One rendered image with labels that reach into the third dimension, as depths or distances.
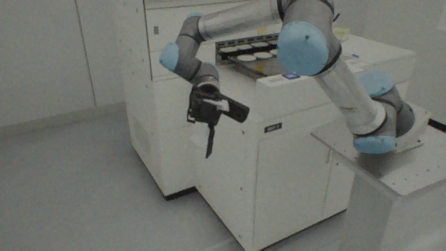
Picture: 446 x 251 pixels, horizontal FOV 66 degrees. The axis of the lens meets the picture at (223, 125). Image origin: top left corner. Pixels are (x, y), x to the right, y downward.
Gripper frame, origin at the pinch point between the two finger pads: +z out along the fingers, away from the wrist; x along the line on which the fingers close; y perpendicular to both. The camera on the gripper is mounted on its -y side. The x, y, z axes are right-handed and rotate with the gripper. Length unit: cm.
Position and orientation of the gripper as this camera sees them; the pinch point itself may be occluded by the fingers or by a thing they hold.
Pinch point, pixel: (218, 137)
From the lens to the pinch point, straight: 82.8
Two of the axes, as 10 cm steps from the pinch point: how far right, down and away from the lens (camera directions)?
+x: 3.2, -8.0, -5.1
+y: -9.4, -2.3, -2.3
